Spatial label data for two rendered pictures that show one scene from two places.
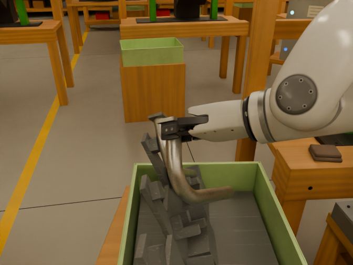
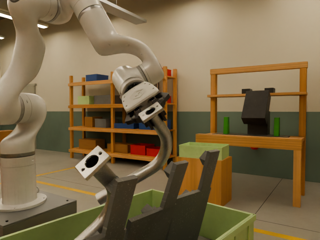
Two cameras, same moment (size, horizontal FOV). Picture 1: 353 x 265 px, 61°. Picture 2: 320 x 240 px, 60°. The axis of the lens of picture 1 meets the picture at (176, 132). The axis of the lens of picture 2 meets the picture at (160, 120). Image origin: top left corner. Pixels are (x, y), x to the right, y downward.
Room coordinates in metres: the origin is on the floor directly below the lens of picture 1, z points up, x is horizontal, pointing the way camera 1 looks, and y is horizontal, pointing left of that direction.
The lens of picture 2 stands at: (0.98, 0.45, 1.27)
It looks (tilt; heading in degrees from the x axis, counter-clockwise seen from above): 2 degrees down; 222
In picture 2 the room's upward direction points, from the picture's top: straight up
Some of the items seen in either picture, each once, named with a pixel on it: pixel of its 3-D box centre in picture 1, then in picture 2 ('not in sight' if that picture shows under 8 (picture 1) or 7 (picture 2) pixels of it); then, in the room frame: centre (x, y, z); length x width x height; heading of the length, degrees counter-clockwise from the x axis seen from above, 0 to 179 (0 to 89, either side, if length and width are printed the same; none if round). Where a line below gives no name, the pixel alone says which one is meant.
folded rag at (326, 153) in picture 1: (325, 152); not in sight; (0.93, -0.55, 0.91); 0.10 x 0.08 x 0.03; 83
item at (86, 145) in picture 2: not in sight; (118, 117); (-3.40, -4.87, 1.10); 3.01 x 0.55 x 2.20; 100
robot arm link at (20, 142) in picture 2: not in sight; (23, 123); (0.53, -0.67, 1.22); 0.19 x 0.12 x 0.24; 20
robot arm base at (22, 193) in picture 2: not in sight; (19, 179); (0.56, -0.65, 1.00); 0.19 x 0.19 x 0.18
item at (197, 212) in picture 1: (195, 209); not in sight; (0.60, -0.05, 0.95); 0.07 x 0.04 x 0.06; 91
